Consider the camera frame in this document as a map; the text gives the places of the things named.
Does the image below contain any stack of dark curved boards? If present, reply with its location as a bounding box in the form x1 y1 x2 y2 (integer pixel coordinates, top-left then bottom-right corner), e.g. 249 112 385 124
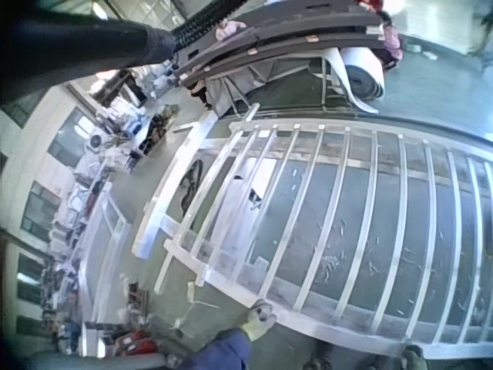
175 0 387 88

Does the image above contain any black pillar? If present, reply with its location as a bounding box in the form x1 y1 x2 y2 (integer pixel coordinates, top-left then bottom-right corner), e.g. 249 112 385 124
0 6 179 102

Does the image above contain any white metal beam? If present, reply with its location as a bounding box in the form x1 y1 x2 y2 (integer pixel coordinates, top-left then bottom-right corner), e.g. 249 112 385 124
131 111 219 260

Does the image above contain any roll of white foam sheet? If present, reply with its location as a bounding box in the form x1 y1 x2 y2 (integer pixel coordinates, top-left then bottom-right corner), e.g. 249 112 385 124
307 46 387 115

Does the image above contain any person's left hand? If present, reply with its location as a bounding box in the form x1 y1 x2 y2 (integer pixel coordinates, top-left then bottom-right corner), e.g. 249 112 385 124
238 298 279 343

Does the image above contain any cluttered workbench row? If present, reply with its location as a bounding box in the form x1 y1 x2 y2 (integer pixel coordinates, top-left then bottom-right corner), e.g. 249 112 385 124
38 67 183 350

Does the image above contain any black ribbed hose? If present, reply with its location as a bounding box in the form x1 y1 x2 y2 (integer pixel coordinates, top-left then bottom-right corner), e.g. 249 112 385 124
173 5 234 49

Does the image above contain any red tool case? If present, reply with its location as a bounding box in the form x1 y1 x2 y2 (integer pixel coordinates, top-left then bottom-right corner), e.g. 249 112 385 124
110 330 159 358

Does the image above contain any person's right hand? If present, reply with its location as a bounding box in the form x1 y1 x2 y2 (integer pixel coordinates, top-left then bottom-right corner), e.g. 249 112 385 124
401 344 427 370

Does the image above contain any white rectangular panel frame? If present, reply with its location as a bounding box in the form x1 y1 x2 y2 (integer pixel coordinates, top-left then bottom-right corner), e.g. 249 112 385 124
78 191 132 325

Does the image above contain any large white slatted metal frame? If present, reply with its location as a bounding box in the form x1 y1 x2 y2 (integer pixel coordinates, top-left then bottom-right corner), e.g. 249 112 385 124
153 115 493 360

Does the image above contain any grey metal trestle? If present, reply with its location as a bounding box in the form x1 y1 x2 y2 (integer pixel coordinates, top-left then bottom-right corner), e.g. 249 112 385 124
204 53 347 119

